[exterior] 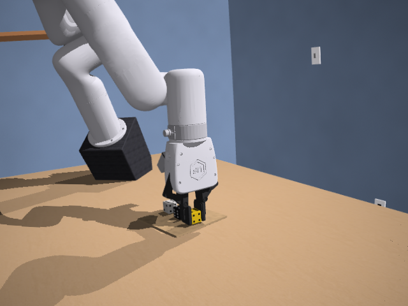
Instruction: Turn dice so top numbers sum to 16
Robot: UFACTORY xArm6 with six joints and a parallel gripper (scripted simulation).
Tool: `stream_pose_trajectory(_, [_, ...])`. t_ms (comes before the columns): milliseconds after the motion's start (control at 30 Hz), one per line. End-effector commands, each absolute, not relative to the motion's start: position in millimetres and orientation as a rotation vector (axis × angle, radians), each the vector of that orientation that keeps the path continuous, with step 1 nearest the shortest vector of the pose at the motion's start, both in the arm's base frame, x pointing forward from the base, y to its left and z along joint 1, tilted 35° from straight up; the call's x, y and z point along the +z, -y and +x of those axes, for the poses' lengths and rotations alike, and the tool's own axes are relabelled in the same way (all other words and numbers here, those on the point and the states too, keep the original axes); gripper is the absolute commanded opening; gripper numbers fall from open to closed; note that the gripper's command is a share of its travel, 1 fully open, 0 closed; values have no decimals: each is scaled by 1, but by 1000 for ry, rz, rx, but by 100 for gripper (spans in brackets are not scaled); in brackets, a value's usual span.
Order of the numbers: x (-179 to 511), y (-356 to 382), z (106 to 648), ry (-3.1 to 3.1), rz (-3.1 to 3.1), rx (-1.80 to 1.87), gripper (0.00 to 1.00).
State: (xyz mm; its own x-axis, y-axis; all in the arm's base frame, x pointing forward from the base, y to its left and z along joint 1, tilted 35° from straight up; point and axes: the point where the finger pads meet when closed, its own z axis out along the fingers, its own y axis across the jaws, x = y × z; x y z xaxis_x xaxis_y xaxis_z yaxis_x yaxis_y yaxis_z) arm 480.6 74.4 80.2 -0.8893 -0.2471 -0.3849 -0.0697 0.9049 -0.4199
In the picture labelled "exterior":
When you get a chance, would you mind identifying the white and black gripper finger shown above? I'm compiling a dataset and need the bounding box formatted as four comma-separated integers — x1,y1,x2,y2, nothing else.
163,174,193,225
194,182,218,221

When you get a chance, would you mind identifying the tan flat mat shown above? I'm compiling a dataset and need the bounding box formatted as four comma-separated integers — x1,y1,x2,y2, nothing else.
138,209,227,238

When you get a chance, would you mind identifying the yellow die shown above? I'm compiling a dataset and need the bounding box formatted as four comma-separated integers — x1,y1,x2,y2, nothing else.
191,208,201,224

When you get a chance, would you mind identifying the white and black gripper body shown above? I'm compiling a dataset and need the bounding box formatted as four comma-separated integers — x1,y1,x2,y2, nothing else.
164,137,217,194

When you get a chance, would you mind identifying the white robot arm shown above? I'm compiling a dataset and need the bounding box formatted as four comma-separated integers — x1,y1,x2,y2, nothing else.
33,0,207,147

